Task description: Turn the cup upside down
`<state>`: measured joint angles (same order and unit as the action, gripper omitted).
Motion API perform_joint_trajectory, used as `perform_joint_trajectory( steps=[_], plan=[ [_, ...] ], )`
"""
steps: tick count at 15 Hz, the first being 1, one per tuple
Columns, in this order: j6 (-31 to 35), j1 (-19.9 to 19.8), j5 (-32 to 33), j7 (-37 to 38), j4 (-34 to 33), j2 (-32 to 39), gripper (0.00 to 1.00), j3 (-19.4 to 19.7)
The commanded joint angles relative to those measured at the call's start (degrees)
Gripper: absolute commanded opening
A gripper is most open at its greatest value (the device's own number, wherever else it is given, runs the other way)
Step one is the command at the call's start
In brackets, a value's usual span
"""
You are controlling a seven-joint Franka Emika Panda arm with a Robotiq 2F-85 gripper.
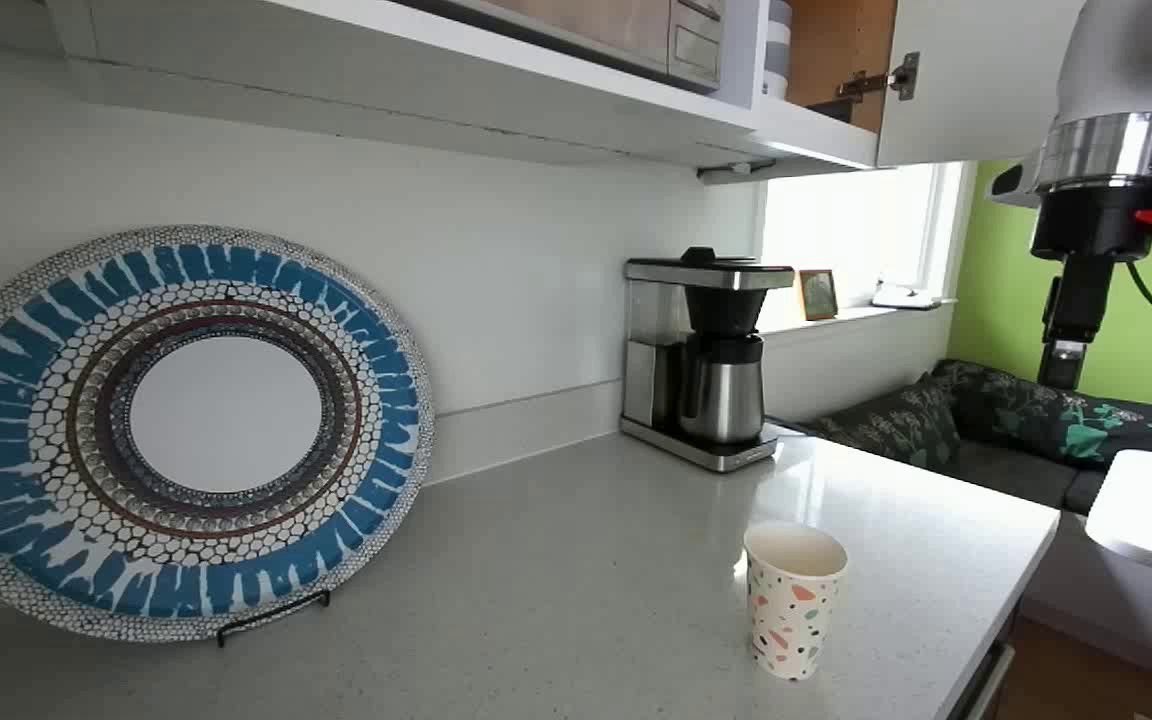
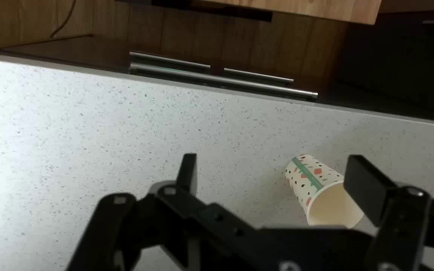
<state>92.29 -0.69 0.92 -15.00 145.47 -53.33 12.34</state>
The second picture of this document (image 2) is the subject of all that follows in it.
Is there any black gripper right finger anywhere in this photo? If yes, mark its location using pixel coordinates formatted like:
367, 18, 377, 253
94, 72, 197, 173
344, 154, 434, 271

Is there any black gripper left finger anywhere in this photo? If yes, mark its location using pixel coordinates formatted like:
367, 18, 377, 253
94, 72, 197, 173
65, 152, 260, 271

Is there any dotted white paper cup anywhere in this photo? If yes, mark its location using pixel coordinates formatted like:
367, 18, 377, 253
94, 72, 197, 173
282, 154, 365, 231

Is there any dark lower drawer cabinet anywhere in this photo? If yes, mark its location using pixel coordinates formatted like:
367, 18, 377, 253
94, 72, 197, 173
0, 35, 434, 125

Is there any short steel drawer handle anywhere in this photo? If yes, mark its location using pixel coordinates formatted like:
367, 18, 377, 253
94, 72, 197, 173
224, 66, 296, 85
129, 50, 213, 71

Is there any long steel drawer handle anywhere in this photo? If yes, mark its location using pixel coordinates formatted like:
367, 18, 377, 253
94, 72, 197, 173
129, 62, 320, 101

